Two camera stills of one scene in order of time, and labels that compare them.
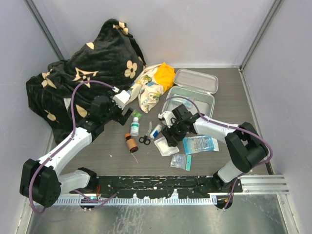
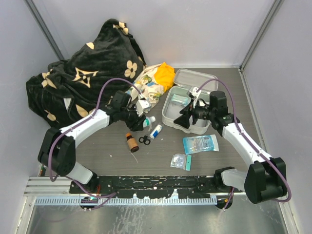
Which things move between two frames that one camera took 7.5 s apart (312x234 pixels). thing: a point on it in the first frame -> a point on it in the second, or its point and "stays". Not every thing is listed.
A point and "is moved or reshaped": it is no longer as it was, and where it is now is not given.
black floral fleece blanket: x=109 y=56 stays
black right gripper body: x=178 y=129 -> x=205 y=112
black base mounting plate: x=152 y=186 stays
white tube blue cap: x=155 y=131 stays
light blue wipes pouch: x=200 y=143 stays
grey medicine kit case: x=193 y=89 stays
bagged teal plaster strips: x=176 y=101 stays
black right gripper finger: x=172 y=140 -> x=183 y=120
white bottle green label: x=135 y=127 is moved or reshaped
